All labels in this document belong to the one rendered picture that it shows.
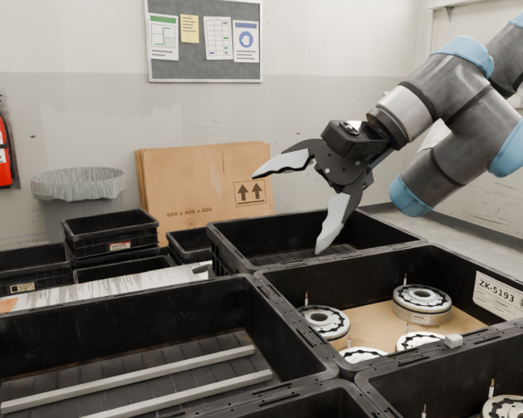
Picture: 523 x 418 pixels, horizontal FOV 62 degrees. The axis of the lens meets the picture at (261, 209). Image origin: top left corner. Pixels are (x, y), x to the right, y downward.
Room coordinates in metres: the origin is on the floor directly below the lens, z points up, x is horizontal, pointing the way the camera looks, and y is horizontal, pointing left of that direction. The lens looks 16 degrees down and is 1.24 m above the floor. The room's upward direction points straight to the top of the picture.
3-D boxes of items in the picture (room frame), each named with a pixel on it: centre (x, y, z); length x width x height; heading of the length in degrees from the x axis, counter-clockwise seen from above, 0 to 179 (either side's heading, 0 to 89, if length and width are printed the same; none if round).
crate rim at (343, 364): (0.63, -0.22, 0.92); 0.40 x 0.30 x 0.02; 112
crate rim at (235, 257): (0.91, -0.11, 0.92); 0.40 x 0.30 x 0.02; 112
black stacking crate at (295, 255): (0.91, -0.11, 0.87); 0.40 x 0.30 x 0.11; 112
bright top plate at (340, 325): (0.65, -0.09, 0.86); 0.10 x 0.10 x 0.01
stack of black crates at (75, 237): (2.03, 0.74, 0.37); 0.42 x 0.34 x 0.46; 116
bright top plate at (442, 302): (0.73, -0.30, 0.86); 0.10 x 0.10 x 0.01
